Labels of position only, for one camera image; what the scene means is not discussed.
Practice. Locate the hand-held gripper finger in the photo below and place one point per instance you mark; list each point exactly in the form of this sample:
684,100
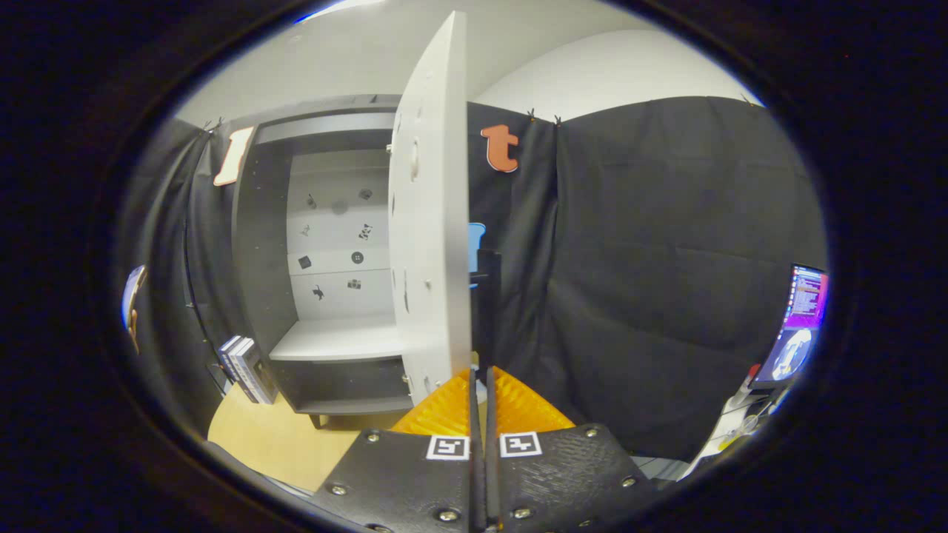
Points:
475,414
491,414

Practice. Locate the smartphone with lit screen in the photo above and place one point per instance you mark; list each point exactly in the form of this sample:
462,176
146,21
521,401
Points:
132,296

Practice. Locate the white cabinet door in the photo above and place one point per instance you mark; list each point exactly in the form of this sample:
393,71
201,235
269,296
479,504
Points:
433,222

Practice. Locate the computer monitor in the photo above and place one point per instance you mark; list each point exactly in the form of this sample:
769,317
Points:
796,333

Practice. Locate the grey cabinet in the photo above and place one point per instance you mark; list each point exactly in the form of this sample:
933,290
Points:
259,259

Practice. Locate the black backdrop cloth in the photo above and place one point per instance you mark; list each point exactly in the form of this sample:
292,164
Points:
666,259

